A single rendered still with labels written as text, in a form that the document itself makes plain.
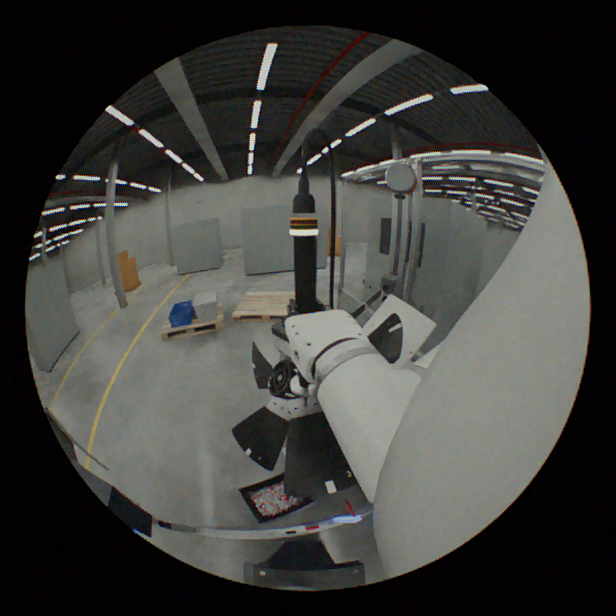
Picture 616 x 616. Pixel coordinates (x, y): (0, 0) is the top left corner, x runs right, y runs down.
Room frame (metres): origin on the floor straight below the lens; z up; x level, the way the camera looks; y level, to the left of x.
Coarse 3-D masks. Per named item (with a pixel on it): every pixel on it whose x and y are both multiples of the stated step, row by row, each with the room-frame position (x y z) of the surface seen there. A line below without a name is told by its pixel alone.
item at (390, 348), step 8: (392, 320) 0.40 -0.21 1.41; (400, 320) 0.37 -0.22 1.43; (376, 328) 0.44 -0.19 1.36; (384, 328) 0.38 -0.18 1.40; (400, 328) 0.33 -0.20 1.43; (368, 336) 0.41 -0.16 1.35; (376, 336) 0.36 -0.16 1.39; (384, 336) 0.34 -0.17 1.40; (392, 336) 0.32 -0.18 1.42; (400, 336) 0.30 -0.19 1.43; (376, 344) 0.32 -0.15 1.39; (384, 344) 0.30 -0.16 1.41; (392, 344) 0.29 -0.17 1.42; (400, 344) 0.27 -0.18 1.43; (384, 352) 0.28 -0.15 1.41; (392, 352) 0.26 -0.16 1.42; (400, 352) 0.25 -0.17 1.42; (392, 360) 0.25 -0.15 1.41
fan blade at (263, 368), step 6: (252, 348) 0.67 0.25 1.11; (252, 354) 0.66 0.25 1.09; (258, 354) 0.59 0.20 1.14; (252, 360) 0.65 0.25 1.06; (258, 360) 0.59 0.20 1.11; (264, 360) 0.54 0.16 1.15; (258, 366) 0.58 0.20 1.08; (264, 366) 0.54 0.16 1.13; (270, 366) 0.50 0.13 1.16; (258, 372) 0.59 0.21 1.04; (264, 372) 0.54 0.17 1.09; (270, 372) 0.51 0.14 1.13; (264, 378) 0.55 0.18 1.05; (258, 384) 0.58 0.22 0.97; (264, 384) 0.55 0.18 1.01
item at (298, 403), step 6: (312, 396) 0.35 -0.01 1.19; (288, 402) 0.33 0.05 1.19; (294, 402) 0.33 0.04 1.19; (300, 402) 0.33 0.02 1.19; (312, 402) 0.33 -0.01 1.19; (318, 402) 0.33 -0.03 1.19; (300, 408) 0.31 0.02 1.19; (306, 408) 0.31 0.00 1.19; (312, 408) 0.31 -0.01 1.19; (318, 408) 0.31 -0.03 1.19; (294, 414) 0.29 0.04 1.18; (300, 414) 0.29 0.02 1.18; (306, 414) 0.29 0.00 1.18
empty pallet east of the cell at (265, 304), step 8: (248, 296) 3.57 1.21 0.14; (256, 296) 3.56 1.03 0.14; (264, 296) 3.56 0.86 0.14; (272, 296) 3.55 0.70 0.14; (280, 296) 3.55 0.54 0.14; (288, 296) 3.55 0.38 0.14; (240, 304) 3.19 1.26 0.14; (248, 304) 3.19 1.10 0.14; (256, 304) 3.18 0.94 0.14; (264, 304) 3.18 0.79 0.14; (272, 304) 3.18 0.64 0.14; (280, 304) 3.18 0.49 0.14; (288, 304) 3.18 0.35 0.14; (240, 312) 2.86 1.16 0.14; (248, 312) 2.86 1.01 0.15; (256, 312) 2.87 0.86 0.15; (264, 312) 2.87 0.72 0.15; (272, 312) 2.87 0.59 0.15; (280, 312) 2.87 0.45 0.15; (240, 320) 2.80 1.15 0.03; (248, 320) 2.81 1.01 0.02; (256, 320) 2.81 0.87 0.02; (264, 320) 2.80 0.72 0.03; (272, 320) 2.82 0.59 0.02; (280, 320) 2.82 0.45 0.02
